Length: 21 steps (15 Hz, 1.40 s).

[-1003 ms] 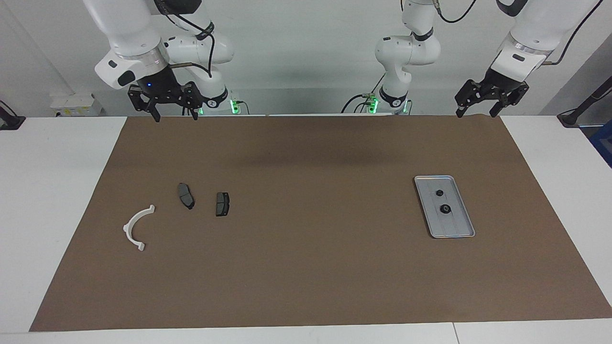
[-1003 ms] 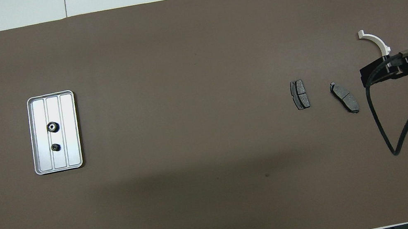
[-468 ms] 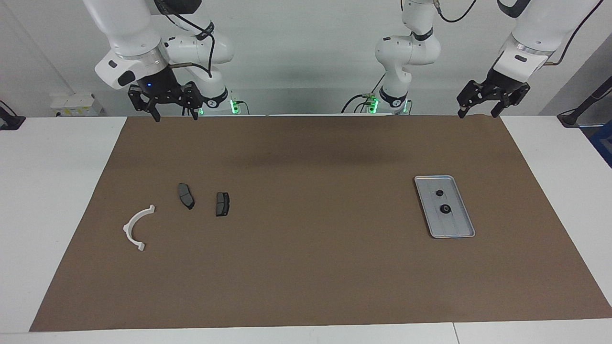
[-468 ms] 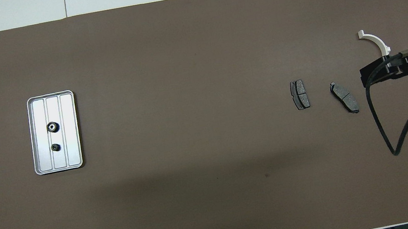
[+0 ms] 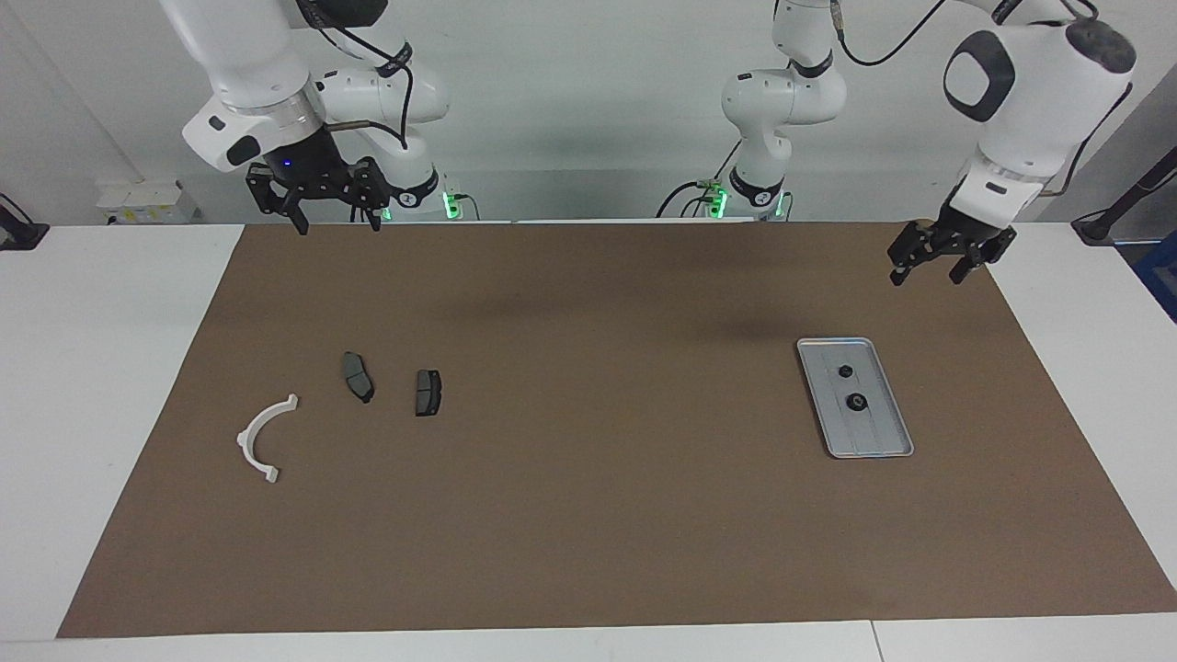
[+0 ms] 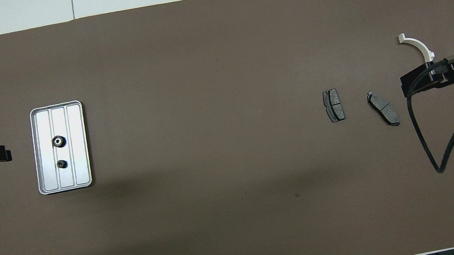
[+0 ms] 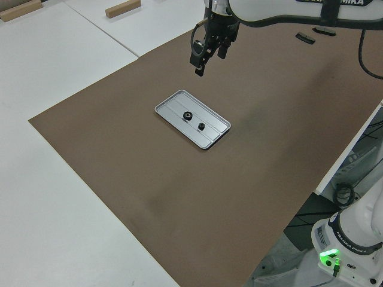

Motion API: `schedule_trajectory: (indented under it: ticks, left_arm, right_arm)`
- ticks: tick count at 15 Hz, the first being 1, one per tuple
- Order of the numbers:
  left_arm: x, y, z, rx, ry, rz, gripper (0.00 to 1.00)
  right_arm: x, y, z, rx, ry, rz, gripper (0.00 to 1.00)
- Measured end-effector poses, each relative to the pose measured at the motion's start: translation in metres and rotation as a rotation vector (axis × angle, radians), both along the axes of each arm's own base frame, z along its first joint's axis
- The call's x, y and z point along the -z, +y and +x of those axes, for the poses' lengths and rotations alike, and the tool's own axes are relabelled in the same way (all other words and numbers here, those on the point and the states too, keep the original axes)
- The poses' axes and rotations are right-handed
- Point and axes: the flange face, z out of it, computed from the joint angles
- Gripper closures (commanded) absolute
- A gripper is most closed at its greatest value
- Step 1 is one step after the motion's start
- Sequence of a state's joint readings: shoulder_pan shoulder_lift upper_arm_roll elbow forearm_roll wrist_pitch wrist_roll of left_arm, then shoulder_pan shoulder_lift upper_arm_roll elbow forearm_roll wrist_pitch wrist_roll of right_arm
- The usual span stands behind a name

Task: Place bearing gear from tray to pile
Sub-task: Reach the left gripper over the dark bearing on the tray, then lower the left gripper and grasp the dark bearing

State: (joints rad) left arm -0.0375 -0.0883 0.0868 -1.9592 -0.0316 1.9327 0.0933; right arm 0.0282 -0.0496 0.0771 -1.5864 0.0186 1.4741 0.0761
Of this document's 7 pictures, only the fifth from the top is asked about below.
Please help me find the silver metal tray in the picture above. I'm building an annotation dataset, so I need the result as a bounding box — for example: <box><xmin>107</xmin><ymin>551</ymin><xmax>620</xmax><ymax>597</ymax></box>
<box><xmin>796</xmin><ymin>337</ymin><xmax>915</xmax><ymax>459</ymax></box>

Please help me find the white power strip box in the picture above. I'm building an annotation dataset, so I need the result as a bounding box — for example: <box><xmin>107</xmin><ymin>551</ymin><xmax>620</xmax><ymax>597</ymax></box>
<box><xmin>97</xmin><ymin>179</ymin><xmax>201</xmax><ymax>225</ymax></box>

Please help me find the rounded dark brake pad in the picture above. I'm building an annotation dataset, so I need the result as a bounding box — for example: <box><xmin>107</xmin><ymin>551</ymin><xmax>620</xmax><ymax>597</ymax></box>
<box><xmin>342</xmin><ymin>352</ymin><xmax>375</xmax><ymax>404</ymax></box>

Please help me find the blue crate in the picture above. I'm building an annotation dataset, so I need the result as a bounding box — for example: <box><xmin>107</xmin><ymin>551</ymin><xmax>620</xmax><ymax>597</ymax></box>
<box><xmin>1133</xmin><ymin>230</ymin><xmax>1177</xmax><ymax>323</ymax></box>

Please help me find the black table clamp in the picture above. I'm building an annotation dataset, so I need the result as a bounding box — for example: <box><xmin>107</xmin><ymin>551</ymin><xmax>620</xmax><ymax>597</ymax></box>
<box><xmin>0</xmin><ymin>193</ymin><xmax>49</xmax><ymax>251</ymax></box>

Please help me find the brown table mat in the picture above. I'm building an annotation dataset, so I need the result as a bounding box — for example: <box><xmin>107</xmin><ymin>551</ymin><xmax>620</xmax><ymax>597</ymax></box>
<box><xmin>57</xmin><ymin>221</ymin><xmax>1177</xmax><ymax>638</ymax></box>

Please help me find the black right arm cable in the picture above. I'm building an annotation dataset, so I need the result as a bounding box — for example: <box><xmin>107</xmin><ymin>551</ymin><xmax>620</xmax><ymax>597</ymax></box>
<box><xmin>294</xmin><ymin>0</ymin><xmax>415</xmax><ymax>153</ymax></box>

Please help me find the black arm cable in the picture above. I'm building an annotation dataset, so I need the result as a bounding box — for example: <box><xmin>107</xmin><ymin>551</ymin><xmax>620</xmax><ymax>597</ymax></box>
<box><xmin>828</xmin><ymin>0</ymin><xmax>1134</xmax><ymax>196</ymax></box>
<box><xmin>294</xmin><ymin>0</ymin><xmax>415</xmax><ymax>153</ymax></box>

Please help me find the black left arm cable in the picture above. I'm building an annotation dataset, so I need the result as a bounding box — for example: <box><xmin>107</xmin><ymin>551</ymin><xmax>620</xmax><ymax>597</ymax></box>
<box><xmin>828</xmin><ymin>0</ymin><xmax>1134</xmax><ymax>196</ymax></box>

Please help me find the white curved plastic bracket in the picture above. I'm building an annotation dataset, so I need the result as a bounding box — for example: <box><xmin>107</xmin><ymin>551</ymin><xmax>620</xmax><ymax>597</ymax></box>
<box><xmin>236</xmin><ymin>394</ymin><xmax>300</xmax><ymax>485</ymax></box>

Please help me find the black left base cable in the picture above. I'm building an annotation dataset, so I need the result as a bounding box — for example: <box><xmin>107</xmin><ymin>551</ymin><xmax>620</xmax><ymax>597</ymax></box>
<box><xmin>656</xmin><ymin>138</ymin><xmax>744</xmax><ymax>219</ymax></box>

